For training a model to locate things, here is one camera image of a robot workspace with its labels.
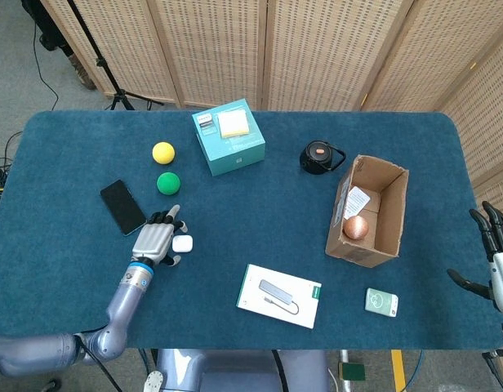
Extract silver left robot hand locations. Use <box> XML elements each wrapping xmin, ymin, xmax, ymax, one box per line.
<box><xmin>131</xmin><ymin>204</ymin><xmax>189</xmax><ymax>269</ymax></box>

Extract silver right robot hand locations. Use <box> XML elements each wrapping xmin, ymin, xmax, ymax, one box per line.
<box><xmin>446</xmin><ymin>200</ymin><xmax>503</xmax><ymax>318</ymax></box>

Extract white earbuds case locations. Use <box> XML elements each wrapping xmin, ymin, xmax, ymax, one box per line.
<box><xmin>171</xmin><ymin>235</ymin><xmax>194</xmax><ymax>253</ymax></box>

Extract pink ball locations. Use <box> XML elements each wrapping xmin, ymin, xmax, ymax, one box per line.
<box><xmin>342</xmin><ymin>215</ymin><xmax>369</xmax><ymax>241</ymax></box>

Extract white tag card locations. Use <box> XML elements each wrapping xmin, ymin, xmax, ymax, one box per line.
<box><xmin>343</xmin><ymin>185</ymin><xmax>372</xmax><ymax>221</ymax></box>

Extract green foam ball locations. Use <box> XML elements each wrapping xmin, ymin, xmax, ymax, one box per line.
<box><xmin>156</xmin><ymin>171</ymin><xmax>182</xmax><ymax>196</ymax></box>

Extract yellow foam ball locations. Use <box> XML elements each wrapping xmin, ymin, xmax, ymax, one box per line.
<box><xmin>151</xmin><ymin>141</ymin><xmax>176</xmax><ymax>166</ymax></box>

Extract teal cardboard product box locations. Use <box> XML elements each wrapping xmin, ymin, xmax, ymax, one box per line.
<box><xmin>191</xmin><ymin>97</ymin><xmax>267</xmax><ymax>177</ymax></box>

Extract open brown cardboard box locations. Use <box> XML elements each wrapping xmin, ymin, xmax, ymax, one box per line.
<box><xmin>324</xmin><ymin>154</ymin><xmax>410</xmax><ymax>269</ymax></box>

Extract white USB hub box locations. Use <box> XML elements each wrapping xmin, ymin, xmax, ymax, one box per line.
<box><xmin>235</xmin><ymin>263</ymin><xmax>323</xmax><ymax>330</ymax></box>

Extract black smartphone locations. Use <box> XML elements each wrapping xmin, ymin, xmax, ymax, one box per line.
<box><xmin>99</xmin><ymin>179</ymin><xmax>148</xmax><ymax>237</ymax></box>

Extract blue table mat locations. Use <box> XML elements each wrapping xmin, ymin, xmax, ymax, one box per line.
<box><xmin>0</xmin><ymin>110</ymin><xmax>503</xmax><ymax>350</ymax></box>

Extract mint green small pack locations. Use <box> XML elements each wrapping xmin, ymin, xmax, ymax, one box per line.
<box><xmin>364</xmin><ymin>287</ymin><xmax>399</xmax><ymax>318</ymax></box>

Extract yellow floor tape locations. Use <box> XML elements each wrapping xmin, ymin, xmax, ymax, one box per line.
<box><xmin>390</xmin><ymin>349</ymin><xmax>407</xmax><ymax>392</ymax></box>

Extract yellow sticky note pad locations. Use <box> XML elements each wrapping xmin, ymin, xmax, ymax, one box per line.
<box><xmin>216</xmin><ymin>109</ymin><xmax>252</xmax><ymax>139</ymax></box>

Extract black tripod stand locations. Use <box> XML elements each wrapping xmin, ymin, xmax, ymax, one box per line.
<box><xmin>66</xmin><ymin>0</ymin><xmax>165</xmax><ymax>111</ymax></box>

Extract grey-blue robot torso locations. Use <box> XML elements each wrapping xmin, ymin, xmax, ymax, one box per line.
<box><xmin>143</xmin><ymin>349</ymin><xmax>332</xmax><ymax>392</ymax></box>

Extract green yellow sponge block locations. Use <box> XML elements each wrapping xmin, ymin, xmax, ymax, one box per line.
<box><xmin>337</xmin><ymin>350</ymin><xmax>366</xmax><ymax>381</ymax></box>

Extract person in dark trousers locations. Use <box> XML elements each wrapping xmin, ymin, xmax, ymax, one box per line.
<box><xmin>22</xmin><ymin>0</ymin><xmax>98</xmax><ymax>91</ymax></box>

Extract woven wooden folding screen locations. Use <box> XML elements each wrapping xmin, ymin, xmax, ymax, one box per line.
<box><xmin>41</xmin><ymin>0</ymin><xmax>503</xmax><ymax>229</ymax></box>

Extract black teapot with handle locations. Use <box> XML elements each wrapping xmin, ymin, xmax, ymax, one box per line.
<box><xmin>299</xmin><ymin>140</ymin><xmax>347</xmax><ymax>176</ymax></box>

